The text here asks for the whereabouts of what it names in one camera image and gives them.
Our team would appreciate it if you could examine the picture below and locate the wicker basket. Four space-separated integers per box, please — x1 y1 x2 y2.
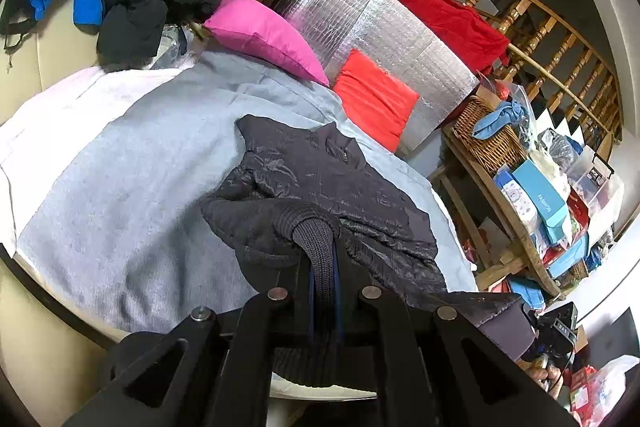
454 95 526 176

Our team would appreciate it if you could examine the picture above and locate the white patterned box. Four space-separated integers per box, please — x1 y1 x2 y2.
494 165 540 235

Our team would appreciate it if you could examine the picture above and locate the pink pillow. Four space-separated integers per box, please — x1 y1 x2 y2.
204 0 330 87

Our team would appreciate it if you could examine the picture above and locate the dark quilted jacket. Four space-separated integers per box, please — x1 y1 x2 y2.
200 115 535 391

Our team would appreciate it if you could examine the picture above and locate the person's right hand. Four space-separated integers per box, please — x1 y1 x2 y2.
525 357 564 399

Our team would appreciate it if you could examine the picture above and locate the wooden stair railing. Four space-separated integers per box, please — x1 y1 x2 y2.
456 0 622 146

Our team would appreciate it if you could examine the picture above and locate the red velvet blanket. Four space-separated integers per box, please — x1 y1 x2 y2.
397 0 510 74

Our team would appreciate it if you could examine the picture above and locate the red cushion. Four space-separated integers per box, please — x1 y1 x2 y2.
333 49 420 153

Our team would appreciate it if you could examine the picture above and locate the blue cloth in basket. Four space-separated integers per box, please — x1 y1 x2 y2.
472 101 526 141

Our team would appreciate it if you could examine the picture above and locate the grey blanket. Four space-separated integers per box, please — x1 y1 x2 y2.
1 50 476 332

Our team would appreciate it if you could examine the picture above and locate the blue fashion box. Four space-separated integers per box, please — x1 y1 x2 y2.
512 159 568 246

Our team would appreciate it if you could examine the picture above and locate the silver insulation mat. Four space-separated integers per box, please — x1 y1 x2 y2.
273 0 478 158

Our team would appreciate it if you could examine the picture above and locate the wooden table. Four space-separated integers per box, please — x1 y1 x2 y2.
430 124 565 301

